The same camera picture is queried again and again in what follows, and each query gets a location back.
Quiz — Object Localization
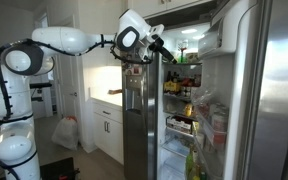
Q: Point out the open fridge door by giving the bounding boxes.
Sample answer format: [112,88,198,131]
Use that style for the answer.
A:
[193,0,288,180]

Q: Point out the white room door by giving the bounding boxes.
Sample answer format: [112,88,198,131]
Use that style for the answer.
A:
[55,53,82,119]

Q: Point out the stainless steel fridge body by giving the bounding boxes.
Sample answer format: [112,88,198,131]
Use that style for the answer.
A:
[119,19,218,180]

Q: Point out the red label container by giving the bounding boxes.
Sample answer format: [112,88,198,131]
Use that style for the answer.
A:
[210,111,228,149]

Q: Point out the yellow box in fridge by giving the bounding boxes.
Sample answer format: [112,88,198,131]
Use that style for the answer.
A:
[163,80,182,95]

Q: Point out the green bottle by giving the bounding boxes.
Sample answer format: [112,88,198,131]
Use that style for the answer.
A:
[184,149,194,180]

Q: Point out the fridge magnet photo cluster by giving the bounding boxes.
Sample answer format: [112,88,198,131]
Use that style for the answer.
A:
[122,63,142,76]

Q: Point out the yellow food item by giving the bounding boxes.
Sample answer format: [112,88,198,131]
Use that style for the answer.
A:
[183,102,194,118]

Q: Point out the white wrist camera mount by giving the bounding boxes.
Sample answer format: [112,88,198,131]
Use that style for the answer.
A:
[140,23,165,61]

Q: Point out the white kitchen cabinet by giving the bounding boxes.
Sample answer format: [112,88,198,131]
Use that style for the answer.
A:
[128,0,215,19]
[88,98,124,166]

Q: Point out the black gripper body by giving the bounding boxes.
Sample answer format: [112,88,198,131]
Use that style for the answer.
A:
[148,34,165,53]

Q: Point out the red and white carton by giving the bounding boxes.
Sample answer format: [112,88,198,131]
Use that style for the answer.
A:
[165,115,193,134]

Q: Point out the brown wooden counter object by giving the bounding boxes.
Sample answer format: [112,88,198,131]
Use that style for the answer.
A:
[107,88,123,95]

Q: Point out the black box with red mark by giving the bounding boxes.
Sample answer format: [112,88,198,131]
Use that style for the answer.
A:
[39,157,80,180]

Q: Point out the clear plastic bag with meat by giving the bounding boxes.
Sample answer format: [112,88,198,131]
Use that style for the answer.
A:
[191,87,218,118]

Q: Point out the white lower kitchen cabinet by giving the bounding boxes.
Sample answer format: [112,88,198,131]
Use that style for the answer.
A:
[88,98,124,166]

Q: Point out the white upper kitchen cabinet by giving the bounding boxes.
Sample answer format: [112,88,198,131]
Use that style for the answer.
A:
[128,0,215,19]

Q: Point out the white trash bag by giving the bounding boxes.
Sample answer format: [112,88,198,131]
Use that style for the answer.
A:
[51,115,79,151]

